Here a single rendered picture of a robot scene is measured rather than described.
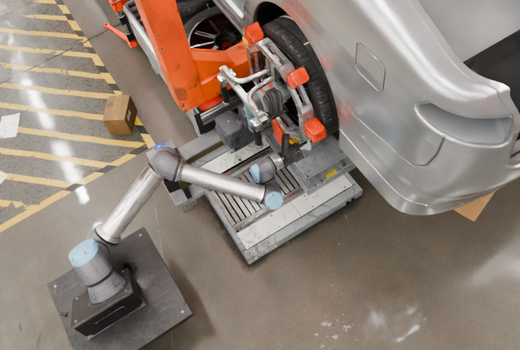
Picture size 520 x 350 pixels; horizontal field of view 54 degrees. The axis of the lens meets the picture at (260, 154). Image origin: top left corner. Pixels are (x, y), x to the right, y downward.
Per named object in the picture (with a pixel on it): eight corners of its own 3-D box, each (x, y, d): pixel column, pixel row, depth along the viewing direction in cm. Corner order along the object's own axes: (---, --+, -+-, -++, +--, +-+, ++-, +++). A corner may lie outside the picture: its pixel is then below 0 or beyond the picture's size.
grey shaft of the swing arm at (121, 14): (139, 46, 407) (118, -3, 365) (133, 49, 406) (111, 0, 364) (135, 40, 412) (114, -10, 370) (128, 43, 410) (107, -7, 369)
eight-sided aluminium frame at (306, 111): (315, 152, 274) (313, 85, 228) (304, 157, 273) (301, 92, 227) (262, 88, 302) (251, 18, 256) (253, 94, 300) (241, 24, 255)
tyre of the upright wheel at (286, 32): (381, 119, 244) (321, -9, 233) (340, 143, 239) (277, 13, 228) (327, 121, 308) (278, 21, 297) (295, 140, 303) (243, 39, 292)
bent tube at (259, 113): (293, 100, 244) (292, 85, 235) (258, 118, 240) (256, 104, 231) (274, 77, 253) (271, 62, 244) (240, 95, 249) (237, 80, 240)
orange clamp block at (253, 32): (265, 37, 256) (258, 21, 254) (252, 44, 254) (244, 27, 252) (261, 39, 262) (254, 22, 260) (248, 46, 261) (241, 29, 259)
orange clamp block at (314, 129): (316, 125, 254) (326, 136, 250) (302, 132, 253) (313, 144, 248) (316, 116, 249) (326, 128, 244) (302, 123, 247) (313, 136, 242)
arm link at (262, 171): (254, 182, 271) (245, 166, 268) (274, 170, 273) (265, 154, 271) (259, 185, 262) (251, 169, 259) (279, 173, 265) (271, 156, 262)
